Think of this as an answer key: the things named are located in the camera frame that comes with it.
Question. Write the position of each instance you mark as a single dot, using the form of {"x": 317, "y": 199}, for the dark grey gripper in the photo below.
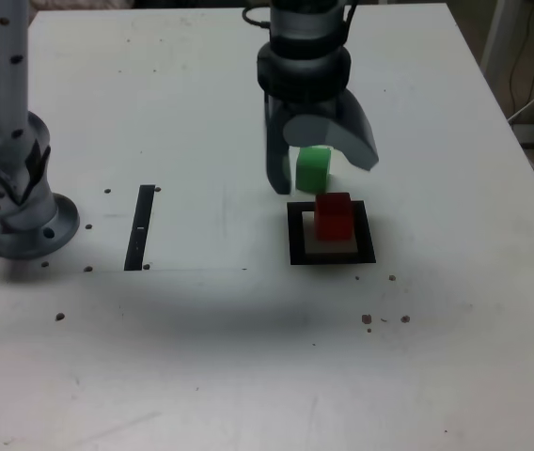
{"x": 309, "y": 105}

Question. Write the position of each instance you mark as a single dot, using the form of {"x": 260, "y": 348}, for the red cube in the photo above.
{"x": 335, "y": 221}

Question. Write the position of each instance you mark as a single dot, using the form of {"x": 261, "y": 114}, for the black tape square outline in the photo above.
{"x": 295, "y": 235}

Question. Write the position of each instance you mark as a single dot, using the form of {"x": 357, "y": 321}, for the green cube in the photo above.
{"x": 314, "y": 171}

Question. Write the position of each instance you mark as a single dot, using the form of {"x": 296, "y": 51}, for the black tape strip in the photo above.
{"x": 139, "y": 225}

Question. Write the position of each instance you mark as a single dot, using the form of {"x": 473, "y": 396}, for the white metal post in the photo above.
{"x": 499, "y": 33}

